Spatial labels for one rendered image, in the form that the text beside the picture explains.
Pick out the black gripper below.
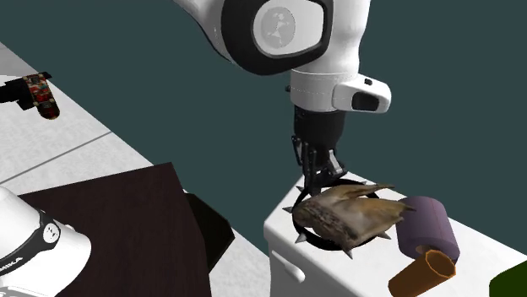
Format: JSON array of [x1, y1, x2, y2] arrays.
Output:
[[291, 105, 348, 196]]

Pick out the brown bird figure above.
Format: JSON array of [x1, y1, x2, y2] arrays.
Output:
[[291, 183, 416, 252]]

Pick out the white toilet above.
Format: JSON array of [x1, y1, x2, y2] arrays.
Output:
[[263, 171, 527, 297]]

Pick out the purple toilet paper roll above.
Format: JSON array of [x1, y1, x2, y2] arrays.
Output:
[[395, 195, 461, 265]]

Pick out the orange cardboard tube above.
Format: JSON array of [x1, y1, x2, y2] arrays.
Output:
[[387, 248, 458, 297]]

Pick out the dark brown robot stand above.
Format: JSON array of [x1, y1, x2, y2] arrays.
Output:
[[18, 161, 236, 297]]

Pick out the dark green object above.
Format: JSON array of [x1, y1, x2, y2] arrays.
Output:
[[488, 259, 527, 297]]

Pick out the red patterned toy skateboard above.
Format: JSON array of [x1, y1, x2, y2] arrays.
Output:
[[22, 73, 61, 122]]

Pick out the black spiked ring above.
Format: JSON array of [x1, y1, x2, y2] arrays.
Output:
[[282, 177, 393, 261]]

